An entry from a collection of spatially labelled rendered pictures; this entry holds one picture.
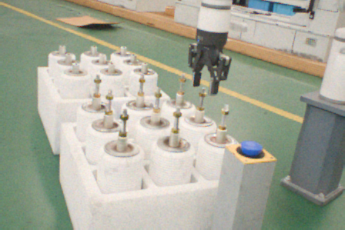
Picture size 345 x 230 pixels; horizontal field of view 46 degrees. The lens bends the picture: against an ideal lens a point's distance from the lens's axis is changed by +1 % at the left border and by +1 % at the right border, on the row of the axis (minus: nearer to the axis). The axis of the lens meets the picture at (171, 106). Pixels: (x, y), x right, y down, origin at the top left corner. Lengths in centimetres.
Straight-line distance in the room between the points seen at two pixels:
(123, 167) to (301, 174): 65
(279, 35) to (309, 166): 186
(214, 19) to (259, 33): 220
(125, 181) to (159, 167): 8
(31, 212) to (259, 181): 59
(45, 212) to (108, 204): 31
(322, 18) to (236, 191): 230
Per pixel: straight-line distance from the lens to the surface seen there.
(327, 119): 123
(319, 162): 127
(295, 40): 298
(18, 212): 111
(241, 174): 74
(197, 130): 100
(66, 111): 130
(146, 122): 99
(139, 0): 410
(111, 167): 83
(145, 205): 85
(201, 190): 89
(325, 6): 295
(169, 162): 87
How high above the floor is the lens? 64
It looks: 20 degrees down
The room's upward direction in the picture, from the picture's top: 7 degrees clockwise
